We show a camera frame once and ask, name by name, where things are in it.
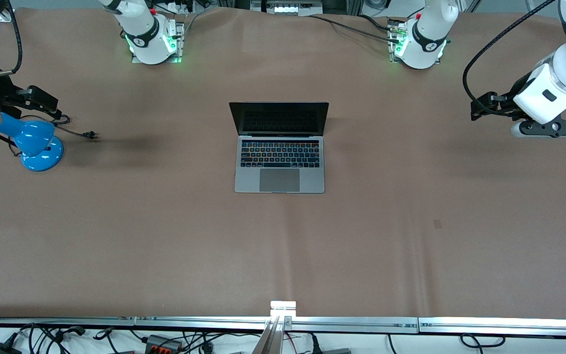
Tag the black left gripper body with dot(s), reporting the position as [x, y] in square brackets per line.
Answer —
[505, 106]

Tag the grey laptop with black screen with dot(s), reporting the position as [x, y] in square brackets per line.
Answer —
[279, 162]

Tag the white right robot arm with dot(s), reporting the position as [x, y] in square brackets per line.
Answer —
[140, 24]

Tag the blue desk lamp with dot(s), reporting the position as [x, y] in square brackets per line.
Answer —
[37, 147]

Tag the grey power strip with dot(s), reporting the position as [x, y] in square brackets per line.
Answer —
[288, 7]

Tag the black power adapter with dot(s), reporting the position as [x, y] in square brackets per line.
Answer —
[0, 349]

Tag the grey orange connector block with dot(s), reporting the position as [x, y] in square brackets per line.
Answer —
[162, 342]

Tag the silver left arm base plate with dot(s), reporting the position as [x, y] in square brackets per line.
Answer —
[392, 49]

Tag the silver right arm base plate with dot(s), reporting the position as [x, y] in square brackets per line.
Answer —
[179, 37]

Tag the silver aluminium table rail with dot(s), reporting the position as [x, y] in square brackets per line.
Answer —
[509, 326]
[352, 324]
[52, 322]

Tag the silver aluminium camera post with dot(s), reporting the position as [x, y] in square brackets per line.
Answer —
[280, 324]

